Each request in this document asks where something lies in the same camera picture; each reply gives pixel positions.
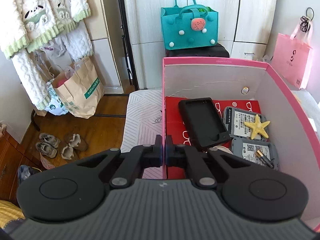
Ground black silicone case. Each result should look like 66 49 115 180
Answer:
178 98 231 151

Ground beige glasses case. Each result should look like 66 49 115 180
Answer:
209 145 233 154

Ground grey battery case with label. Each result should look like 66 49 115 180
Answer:
223 107 267 139

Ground small gold-black battery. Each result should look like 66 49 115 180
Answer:
255 150 274 169

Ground yellow starfish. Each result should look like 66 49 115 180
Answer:
244 114 270 140

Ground pink cardboard box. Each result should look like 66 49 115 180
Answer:
163 57 319 230

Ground brown slippers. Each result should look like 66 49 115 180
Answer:
61 133 88 162

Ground grey sneakers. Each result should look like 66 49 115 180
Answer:
35 133 61 159

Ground brown paper bag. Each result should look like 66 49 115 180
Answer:
52 57 104 119

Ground white green plastic bag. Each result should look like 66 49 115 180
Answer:
44 80 68 116

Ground black suitcase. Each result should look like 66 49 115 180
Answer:
165 43 230 58

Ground black clothes rack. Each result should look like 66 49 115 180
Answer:
118 0 139 90

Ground wooden cabinet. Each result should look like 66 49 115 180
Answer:
0 132 44 205

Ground teal felt tote bag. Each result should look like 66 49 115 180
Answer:
160 0 219 50

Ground pink paper bag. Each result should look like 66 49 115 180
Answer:
271 18 314 89

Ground white wardrobe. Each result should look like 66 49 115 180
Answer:
123 0 276 89

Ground white fleece robe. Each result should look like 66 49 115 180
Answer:
1 0 93 111

